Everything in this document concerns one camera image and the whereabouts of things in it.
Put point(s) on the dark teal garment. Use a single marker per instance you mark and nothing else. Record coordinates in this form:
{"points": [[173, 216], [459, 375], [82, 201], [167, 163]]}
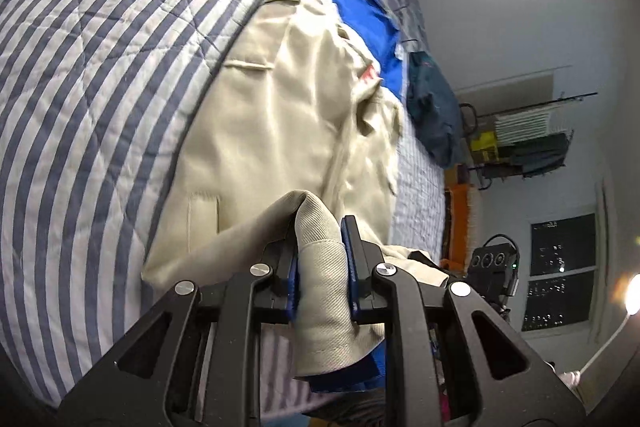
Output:
{"points": [[435, 112]]}

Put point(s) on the blue checked bed sheet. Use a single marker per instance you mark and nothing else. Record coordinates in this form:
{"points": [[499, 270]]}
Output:
{"points": [[417, 197]]}

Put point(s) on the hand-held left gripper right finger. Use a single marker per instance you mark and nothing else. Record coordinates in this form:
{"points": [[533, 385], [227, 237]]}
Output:
{"points": [[350, 267]]}

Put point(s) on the black clothes rack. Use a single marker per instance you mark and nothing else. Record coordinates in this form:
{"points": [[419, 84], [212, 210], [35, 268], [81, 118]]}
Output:
{"points": [[550, 102]]}

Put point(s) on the dark window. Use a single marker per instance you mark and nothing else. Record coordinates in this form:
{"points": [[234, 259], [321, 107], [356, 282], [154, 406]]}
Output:
{"points": [[560, 247]]}

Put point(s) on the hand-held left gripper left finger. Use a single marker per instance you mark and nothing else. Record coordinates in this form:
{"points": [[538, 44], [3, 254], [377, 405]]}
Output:
{"points": [[291, 292]]}

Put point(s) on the striped hanging towel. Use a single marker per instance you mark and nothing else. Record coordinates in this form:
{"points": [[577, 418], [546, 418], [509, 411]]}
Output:
{"points": [[522, 122]]}

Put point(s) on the white floor lamp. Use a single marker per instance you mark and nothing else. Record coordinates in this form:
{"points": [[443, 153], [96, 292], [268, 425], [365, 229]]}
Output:
{"points": [[634, 297]]}

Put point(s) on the beige jacket with blue lining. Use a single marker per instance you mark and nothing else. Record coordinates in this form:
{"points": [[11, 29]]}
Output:
{"points": [[260, 117]]}

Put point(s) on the blue white striped quilt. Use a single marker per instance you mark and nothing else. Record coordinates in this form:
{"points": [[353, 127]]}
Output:
{"points": [[100, 57]]}

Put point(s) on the dark hanging clothes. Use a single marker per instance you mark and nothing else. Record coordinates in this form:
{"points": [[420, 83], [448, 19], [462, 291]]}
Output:
{"points": [[535, 157]]}

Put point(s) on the yellow box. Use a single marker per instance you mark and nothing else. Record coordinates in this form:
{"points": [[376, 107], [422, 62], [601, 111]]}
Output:
{"points": [[484, 147]]}

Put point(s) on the orange cushioned bench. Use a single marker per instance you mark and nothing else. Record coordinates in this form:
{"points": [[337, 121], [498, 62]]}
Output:
{"points": [[457, 227]]}

